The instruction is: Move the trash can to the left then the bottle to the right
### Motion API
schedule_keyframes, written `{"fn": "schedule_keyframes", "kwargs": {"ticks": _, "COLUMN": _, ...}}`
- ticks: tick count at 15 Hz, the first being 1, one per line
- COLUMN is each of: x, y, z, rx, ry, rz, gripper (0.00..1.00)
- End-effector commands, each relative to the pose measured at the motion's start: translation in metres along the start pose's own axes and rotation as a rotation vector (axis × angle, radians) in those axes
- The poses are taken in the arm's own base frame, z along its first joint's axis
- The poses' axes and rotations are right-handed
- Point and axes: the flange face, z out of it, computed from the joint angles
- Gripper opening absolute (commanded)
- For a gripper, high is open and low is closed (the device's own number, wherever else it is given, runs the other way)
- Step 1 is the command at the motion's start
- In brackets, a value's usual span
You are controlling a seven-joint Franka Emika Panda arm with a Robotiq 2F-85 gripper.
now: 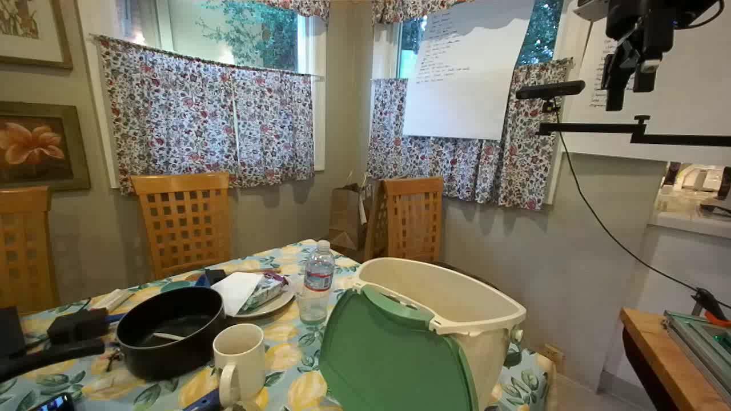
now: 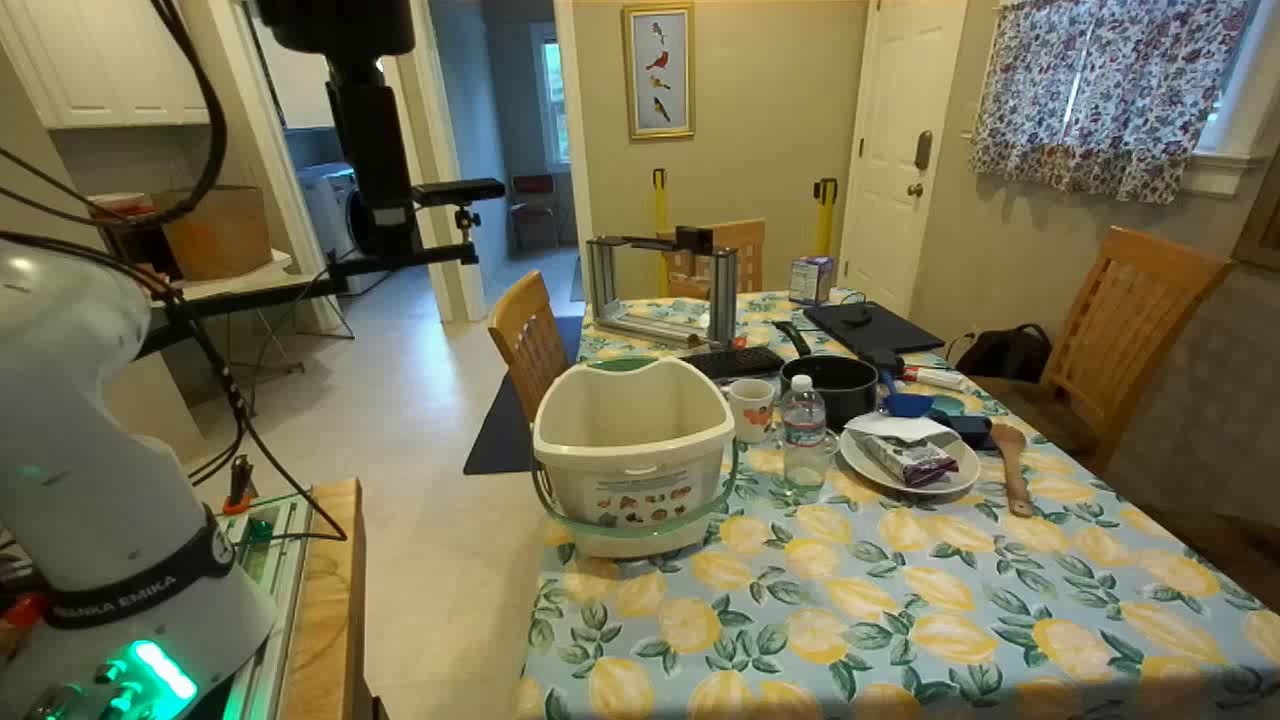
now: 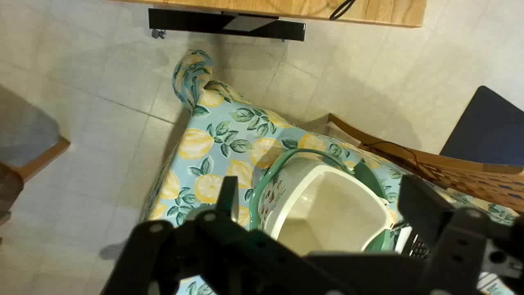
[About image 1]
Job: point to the clear plastic water bottle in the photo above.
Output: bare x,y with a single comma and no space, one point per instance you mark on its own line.
315,286

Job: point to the cream and green trash can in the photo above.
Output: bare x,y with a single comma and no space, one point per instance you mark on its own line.
415,337

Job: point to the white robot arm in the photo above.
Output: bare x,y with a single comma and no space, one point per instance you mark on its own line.
643,33

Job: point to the brown paper bag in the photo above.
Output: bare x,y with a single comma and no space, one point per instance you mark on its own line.
348,223

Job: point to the wooden chair with cushion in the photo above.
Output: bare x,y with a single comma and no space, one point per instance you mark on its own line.
404,219

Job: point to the white plate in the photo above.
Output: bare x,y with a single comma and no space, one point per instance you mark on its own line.
271,306

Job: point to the purple snack packet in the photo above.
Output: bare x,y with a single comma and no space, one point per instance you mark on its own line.
265,291

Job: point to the floral curtain right window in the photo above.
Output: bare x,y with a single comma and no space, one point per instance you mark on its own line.
509,172

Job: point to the floral curtain window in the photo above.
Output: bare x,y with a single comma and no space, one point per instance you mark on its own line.
509,172
181,114

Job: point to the white paper napkin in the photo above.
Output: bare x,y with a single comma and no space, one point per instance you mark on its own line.
235,288

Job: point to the wooden lattice chair middle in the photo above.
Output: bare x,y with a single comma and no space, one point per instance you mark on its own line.
185,219

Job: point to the wooden lattice chair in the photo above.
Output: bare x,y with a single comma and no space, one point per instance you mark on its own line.
185,219
26,257

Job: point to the white ceramic mug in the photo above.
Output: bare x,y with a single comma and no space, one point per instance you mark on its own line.
241,361

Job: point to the floral curtain left window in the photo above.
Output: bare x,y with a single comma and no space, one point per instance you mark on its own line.
181,114

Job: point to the black round pan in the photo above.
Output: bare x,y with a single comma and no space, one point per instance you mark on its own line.
170,333

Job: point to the black device on table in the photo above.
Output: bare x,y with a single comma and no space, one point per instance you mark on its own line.
69,337

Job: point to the wooden side table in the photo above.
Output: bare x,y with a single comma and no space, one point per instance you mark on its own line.
664,368

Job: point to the wooden lattice chair left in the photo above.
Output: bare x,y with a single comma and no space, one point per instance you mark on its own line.
26,257

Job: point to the whiteboard with writing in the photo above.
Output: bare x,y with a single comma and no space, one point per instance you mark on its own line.
693,86

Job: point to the black phone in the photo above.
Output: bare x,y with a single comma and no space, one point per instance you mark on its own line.
58,402

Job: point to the green tray on side table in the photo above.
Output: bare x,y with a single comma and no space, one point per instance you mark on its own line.
705,344

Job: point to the upper framed picture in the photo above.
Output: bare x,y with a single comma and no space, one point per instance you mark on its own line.
32,34

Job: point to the black camera boom stand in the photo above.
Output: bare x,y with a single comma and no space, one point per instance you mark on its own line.
635,130

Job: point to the flower painting in frame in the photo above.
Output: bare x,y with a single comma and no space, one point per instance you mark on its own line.
42,144

